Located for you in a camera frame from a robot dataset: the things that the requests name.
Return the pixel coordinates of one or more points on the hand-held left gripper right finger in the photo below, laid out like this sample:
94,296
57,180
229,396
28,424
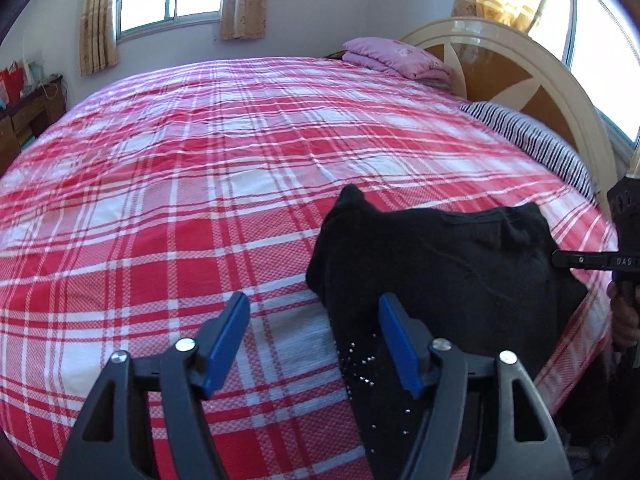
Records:
400,345

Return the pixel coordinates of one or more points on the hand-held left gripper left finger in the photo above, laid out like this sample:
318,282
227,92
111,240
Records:
225,345

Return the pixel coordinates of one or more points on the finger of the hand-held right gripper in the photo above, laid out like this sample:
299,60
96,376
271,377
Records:
580,260

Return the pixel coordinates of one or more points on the black pants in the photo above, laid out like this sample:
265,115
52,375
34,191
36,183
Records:
450,270

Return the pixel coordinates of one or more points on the person's right hand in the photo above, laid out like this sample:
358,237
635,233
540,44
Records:
625,325

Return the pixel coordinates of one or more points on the striped pillow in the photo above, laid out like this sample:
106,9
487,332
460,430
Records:
540,145

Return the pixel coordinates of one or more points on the person's dark clothing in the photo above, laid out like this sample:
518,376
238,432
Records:
615,410

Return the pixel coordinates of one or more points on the large window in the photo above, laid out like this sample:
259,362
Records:
605,45

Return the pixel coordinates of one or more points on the red plaid bed sheet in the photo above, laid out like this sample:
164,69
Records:
175,185

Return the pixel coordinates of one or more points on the cream and brown headboard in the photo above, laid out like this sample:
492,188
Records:
505,67

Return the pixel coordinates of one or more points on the pink folded blanket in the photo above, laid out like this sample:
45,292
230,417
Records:
395,57

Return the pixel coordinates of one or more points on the brown wooden desk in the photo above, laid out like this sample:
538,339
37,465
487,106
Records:
30,115

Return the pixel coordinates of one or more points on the red bag on desk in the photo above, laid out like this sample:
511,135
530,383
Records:
12,82

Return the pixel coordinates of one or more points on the beige curtain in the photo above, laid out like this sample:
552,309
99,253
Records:
100,25
245,0

